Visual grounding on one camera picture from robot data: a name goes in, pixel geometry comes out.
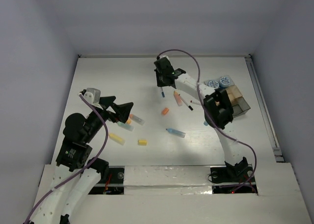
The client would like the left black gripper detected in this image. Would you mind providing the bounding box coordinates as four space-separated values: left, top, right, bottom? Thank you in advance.
84 95 133 142

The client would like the red whiteboard marker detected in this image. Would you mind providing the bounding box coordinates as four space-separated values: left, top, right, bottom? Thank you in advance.
190 100 201 105

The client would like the black whiteboard marker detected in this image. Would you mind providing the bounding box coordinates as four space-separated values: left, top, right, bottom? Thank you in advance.
179 94 194 111

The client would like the blue patterned tape roll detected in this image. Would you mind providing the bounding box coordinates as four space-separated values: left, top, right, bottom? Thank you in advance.
207 79 220 89

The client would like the blue highlighter pen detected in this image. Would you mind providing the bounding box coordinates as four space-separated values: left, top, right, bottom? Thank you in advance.
166 128 186 138

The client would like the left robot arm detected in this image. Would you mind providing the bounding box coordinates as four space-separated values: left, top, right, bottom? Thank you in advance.
25 88 133 224

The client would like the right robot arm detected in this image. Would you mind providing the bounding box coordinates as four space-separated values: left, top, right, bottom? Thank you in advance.
154 55 248 182

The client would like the orange highlighter pen centre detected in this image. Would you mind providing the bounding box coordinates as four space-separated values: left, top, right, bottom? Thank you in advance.
173 91 183 106

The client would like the orange highlighter pen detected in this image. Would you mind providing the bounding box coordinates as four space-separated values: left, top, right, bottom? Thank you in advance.
130 114 145 125
173 91 183 106

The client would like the green highlighter pen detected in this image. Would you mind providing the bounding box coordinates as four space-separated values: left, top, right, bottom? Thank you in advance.
117 122 134 131

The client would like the orange highlighter pen left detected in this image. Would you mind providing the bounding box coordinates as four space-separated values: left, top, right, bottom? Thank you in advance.
130 114 145 125

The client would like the orange highlighter cap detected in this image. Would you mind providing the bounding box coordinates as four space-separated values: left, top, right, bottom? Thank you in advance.
161 108 169 116

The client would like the yellow highlighter pen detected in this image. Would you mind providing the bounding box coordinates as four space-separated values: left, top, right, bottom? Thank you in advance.
109 133 125 145

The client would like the yellow highlighter cap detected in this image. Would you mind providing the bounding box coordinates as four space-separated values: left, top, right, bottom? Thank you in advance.
138 140 147 146

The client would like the clear compartment organizer box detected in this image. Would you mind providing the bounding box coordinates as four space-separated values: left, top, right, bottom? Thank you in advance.
204 75 251 118

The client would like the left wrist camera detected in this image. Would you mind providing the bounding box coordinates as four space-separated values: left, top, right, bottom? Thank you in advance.
80 88 101 105

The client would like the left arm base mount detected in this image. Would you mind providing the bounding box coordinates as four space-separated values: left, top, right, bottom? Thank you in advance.
89 167 125 195

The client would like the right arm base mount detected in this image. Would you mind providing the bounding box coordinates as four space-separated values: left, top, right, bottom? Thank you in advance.
208 166 258 194

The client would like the aluminium rail right edge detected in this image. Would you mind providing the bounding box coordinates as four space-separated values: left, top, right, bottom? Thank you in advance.
244 56 285 163

